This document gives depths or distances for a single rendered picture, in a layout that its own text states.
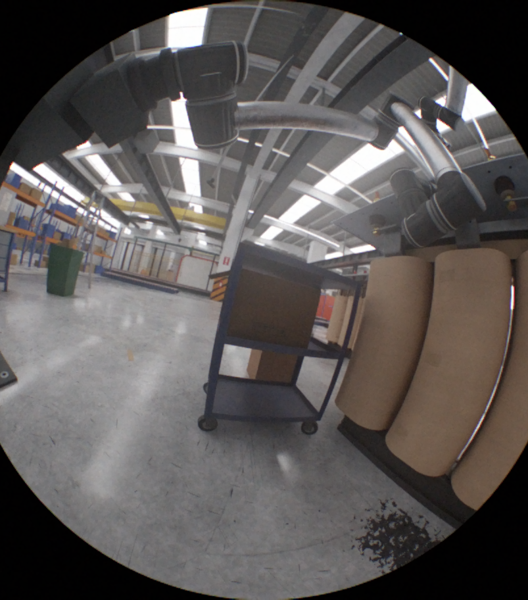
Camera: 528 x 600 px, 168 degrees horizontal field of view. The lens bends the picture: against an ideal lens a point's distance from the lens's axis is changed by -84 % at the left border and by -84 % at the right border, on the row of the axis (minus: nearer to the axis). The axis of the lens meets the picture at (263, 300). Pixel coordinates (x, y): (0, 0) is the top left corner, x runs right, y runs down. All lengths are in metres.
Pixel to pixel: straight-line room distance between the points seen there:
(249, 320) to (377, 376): 0.66
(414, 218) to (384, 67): 3.78
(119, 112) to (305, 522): 1.44
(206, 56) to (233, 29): 9.43
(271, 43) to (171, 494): 10.30
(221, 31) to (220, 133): 9.70
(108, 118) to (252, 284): 0.86
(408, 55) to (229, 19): 7.29
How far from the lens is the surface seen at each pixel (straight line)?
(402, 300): 0.92
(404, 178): 0.67
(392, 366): 0.92
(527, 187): 1.09
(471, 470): 0.91
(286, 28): 9.47
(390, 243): 1.10
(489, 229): 0.99
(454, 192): 0.52
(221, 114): 0.77
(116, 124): 0.75
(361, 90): 4.31
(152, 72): 0.73
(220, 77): 0.73
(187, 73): 0.71
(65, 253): 3.62
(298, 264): 0.77
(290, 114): 0.87
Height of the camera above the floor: 0.71
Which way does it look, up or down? level
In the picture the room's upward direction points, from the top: 13 degrees clockwise
